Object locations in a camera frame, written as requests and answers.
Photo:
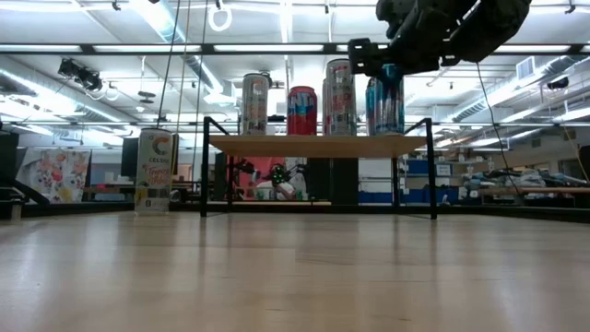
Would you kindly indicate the black background robot arm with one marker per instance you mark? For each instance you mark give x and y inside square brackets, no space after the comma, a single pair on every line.
[246,167]

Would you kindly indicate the red Fanta can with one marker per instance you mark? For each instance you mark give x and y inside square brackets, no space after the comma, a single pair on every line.
[302,113]

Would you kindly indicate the red cloth panel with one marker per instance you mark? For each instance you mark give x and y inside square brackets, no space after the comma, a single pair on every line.
[263,163]

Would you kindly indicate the cluttered wooden workbench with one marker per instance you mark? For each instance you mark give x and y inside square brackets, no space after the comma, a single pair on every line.
[521,189]

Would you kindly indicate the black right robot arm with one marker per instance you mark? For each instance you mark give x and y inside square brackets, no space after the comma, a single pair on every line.
[498,27]

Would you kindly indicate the black overhead frame beam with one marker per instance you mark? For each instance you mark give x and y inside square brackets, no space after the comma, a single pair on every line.
[207,49]

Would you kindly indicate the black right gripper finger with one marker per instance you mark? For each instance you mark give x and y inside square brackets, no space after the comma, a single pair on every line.
[369,57]

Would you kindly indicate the blue storage bins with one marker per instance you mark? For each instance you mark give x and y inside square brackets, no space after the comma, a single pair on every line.
[419,167]

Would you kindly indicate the black monitor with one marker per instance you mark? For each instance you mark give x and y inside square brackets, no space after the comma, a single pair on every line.
[129,157]

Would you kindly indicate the silver Celsius can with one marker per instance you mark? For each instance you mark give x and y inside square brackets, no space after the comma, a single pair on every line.
[255,106]

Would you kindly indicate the floral cloth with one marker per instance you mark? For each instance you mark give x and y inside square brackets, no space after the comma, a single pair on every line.
[55,175]

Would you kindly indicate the black cabinet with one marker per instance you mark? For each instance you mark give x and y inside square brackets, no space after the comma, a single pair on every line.
[343,182]

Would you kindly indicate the Celsius Tropical Vibe can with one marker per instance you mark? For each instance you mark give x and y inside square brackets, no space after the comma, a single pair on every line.
[153,175]

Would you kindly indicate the wooden shelf black metal legs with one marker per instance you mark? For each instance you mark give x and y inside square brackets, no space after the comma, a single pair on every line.
[318,146]

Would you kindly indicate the black ceiling camera cluster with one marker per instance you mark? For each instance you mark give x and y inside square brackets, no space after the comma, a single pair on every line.
[87,80]

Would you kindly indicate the black ceiling dome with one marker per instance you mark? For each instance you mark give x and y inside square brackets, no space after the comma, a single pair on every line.
[558,84]

